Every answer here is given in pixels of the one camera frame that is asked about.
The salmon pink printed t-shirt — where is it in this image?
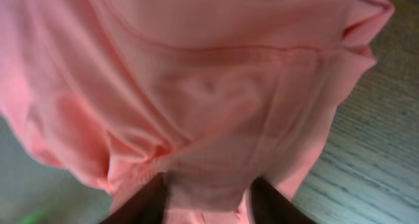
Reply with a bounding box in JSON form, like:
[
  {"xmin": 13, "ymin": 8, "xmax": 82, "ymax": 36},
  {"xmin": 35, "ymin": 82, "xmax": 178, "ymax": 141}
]
[{"xmin": 1, "ymin": 0, "xmax": 394, "ymax": 223}]

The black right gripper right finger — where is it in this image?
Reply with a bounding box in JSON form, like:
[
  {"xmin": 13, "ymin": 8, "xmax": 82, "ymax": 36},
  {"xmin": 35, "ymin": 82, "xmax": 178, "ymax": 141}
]
[{"xmin": 250, "ymin": 177, "xmax": 316, "ymax": 224}]

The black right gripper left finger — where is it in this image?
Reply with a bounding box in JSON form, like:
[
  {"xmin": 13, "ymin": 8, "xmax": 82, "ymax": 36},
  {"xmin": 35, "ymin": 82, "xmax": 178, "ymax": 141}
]
[{"xmin": 100, "ymin": 173, "xmax": 167, "ymax": 224}]

